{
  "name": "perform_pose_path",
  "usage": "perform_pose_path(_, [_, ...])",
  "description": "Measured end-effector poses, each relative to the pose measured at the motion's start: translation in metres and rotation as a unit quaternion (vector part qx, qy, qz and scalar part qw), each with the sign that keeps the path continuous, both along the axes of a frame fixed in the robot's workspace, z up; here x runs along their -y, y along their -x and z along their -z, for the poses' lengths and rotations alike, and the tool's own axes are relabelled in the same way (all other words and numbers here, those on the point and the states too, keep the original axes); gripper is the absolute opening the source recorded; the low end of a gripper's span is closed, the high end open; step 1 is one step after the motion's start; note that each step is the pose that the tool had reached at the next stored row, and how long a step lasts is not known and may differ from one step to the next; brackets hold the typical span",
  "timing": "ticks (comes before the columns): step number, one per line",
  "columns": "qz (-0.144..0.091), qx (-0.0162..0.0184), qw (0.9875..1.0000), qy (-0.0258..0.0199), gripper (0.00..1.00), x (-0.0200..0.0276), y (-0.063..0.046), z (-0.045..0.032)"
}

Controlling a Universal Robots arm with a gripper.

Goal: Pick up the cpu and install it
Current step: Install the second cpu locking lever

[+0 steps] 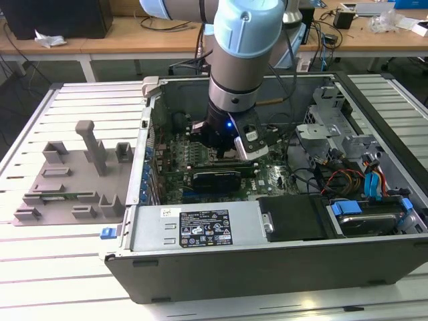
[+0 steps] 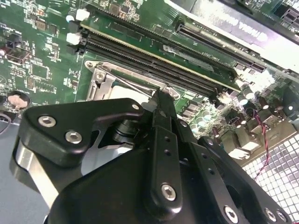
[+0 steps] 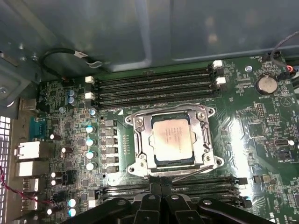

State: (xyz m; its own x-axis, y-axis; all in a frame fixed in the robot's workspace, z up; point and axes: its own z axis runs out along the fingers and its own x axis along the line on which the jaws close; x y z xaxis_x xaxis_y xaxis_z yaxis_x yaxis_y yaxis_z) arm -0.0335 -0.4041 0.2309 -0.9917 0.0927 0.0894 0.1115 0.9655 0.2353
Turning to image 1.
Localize CPU socket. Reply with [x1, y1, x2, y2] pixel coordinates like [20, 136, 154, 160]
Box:
[207, 145, 245, 163]

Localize black graphics card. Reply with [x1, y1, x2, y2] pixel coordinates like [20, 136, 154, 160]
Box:
[190, 169, 242, 194]

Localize green motherboard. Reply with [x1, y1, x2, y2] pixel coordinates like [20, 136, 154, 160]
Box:
[152, 126, 302, 205]

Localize black rating label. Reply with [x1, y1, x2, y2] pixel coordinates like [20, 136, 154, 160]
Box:
[179, 209, 232, 248]

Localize silver drive cage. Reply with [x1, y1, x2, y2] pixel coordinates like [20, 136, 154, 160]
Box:
[296, 85, 385, 168]

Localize black drive bay cover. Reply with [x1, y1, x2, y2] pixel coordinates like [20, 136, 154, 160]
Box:
[257, 195, 338, 243]

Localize silver power supply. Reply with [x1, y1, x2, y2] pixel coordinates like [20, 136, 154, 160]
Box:
[128, 200, 268, 253]

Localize grey parts rack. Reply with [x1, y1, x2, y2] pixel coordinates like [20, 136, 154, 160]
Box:
[12, 120, 136, 228]

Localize black open PC case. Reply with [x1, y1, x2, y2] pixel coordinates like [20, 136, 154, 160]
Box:
[98, 70, 428, 305]

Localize green RAM stick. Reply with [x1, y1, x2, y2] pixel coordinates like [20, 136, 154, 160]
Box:
[39, 192, 96, 203]

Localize small black cube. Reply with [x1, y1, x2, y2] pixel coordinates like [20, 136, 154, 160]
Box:
[333, 9, 354, 30]

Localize hard disk in blue carrier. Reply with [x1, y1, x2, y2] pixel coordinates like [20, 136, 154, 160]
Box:
[329, 197, 415, 239]

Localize crumpled white paper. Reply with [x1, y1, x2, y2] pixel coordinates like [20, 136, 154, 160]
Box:
[34, 29, 67, 48]

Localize black computer tower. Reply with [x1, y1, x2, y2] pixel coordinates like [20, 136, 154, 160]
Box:
[0, 0, 114, 40]

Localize grey flat tray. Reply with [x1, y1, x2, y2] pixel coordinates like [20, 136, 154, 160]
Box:
[340, 1, 396, 17]

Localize clear plastic bags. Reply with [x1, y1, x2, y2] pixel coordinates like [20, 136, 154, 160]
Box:
[369, 9, 402, 34]

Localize white box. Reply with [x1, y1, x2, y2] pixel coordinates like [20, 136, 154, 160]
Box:
[411, 18, 428, 37]

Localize blue box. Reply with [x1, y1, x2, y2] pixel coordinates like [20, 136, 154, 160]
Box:
[394, 0, 428, 9]

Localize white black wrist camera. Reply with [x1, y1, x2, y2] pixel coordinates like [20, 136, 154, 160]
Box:
[229, 110, 270, 162]

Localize grey case handle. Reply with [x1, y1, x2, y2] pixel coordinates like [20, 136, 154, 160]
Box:
[140, 76, 160, 100]

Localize wooden desk white frame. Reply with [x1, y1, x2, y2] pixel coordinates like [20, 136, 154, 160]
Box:
[0, 31, 98, 83]
[82, 0, 428, 77]

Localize red yellow power wires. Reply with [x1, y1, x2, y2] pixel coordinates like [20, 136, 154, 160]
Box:
[320, 169, 366, 198]

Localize blue data cable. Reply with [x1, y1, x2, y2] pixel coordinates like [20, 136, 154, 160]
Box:
[362, 153, 385, 201]

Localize red data cable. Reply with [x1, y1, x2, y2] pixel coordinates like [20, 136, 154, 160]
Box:
[374, 167, 391, 199]

